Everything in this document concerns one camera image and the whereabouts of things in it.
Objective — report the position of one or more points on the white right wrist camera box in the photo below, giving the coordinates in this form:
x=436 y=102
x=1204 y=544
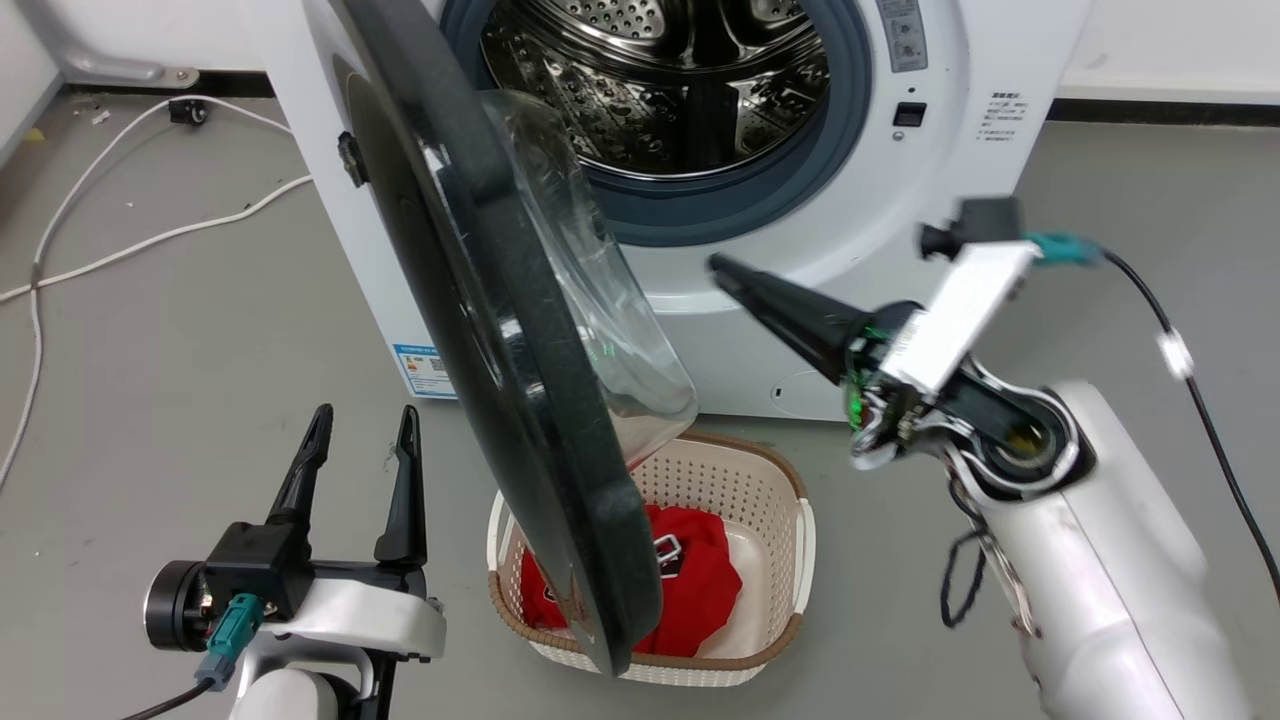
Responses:
x=955 y=310

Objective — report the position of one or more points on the grey-blue rubber door gasket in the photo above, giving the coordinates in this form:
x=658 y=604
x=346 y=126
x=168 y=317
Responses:
x=780 y=190

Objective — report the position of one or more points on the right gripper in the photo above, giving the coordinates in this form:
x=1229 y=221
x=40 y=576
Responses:
x=890 y=420

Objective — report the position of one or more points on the white front-load washing machine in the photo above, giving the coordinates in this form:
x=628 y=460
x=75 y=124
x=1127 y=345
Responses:
x=860 y=200

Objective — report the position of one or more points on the beige perforated laundry basket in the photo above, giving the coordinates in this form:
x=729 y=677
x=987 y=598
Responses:
x=760 y=490

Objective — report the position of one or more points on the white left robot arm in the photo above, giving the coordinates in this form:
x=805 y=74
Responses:
x=300 y=695

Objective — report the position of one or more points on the black round glass washer door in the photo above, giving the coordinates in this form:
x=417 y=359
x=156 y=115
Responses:
x=470 y=300

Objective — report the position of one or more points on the black caster wheel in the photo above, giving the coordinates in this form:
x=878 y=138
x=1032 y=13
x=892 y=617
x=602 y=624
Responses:
x=188 y=111

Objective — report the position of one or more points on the grey control label strip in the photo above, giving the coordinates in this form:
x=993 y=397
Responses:
x=903 y=35

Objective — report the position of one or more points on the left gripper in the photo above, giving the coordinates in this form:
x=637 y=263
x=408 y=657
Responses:
x=370 y=610

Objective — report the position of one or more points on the blue white energy label sticker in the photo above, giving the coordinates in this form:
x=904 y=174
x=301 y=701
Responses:
x=425 y=370

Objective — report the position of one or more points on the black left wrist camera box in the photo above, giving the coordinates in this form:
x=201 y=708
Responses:
x=255 y=560

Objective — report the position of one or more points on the stainless steel washer drum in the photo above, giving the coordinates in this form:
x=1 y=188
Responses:
x=680 y=90

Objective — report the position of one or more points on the red garment with print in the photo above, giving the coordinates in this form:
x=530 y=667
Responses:
x=700 y=590

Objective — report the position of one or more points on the white curved furniture base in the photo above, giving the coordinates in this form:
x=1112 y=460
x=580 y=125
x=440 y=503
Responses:
x=110 y=50

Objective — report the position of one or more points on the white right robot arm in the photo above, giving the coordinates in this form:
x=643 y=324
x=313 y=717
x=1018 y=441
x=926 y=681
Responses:
x=1100 y=570

